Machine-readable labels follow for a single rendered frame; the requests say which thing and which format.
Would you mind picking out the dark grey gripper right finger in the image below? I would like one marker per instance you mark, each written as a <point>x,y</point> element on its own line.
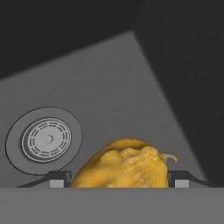
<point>182,178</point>

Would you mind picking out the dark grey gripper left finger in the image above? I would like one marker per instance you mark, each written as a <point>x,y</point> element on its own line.
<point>58,178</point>

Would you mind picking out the yellow bumpy squash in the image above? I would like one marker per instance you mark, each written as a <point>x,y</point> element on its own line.
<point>128,166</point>

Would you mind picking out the round grey sink drain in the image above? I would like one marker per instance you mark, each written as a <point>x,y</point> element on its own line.
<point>43,141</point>

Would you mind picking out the dark grey sink basin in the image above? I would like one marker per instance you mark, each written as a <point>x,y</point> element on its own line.
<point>110,96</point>

